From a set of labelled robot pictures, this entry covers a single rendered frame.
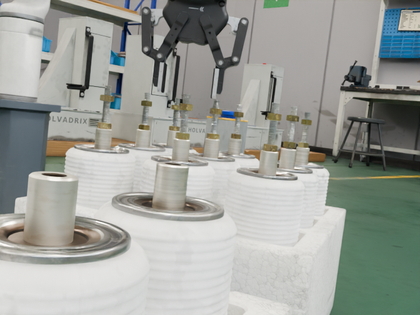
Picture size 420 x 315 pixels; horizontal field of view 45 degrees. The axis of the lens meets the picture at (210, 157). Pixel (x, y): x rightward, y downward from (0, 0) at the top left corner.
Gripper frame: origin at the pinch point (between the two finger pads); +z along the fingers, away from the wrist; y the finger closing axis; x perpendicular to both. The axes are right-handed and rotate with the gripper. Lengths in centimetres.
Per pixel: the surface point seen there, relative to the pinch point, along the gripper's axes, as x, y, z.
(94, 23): -234, 79, -42
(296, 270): 12.9, -14.8, 18.9
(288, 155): -6.5, -14.8, 7.9
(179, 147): 1.1, 0.2, 8.0
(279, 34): -607, -57, -110
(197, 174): 3.9, -2.8, 10.9
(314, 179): -4.7, -18.5, 10.6
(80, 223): 41.2, 1.1, 9.7
